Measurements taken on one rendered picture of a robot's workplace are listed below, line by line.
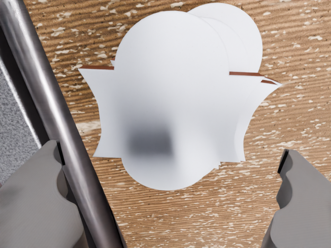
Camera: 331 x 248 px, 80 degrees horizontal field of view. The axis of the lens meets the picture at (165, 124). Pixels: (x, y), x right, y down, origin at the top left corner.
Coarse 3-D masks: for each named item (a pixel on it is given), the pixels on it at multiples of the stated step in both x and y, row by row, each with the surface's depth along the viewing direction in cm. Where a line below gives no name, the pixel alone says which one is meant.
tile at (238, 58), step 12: (216, 24) 12; (228, 36) 13; (228, 48) 13; (240, 48) 13; (240, 60) 13; (264, 84) 14; (276, 84) 14; (252, 96) 15; (264, 96) 15; (252, 108) 15; (240, 120) 16; (240, 132) 16; (240, 144) 17; (240, 156) 17
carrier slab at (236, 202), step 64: (64, 0) 16; (128, 0) 16; (192, 0) 16; (256, 0) 16; (320, 0) 16; (64, 64) 18; (320, 64) 18; (256, 128) 21; (320, 128) 21; (128, 192) 26; (192, 192) 26; (256, 192) 26
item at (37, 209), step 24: (48, 144) 11; (24, 168) 9; (48, 168) 9; (0, 192) 8; (24, 192) 8; (48, 192) 8; (0, 216) 7; (24, 216) 7; (48, 216) 7; (72, 216) 7; (0, 240) 6; (24, 240) 6; (48, 240) 6; (72, 240) 6
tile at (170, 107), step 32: (128, 32) 12; (160, 32) 12; (192, 32) 12; (128, 64) 12; (160, 64) 12; (192, 64) 12; (224, 64) 12; (96, 96) 13; (128, 96) 13; (160, 96) 13; (192, 96) 13; (224, 96) 13; (128, 128) 15; (160, 128) 15; (192, 128) 15; (224, 128) 15; (128, 160) 16; (160, 160) 16; (192, 160) 16; (224, 160) 16
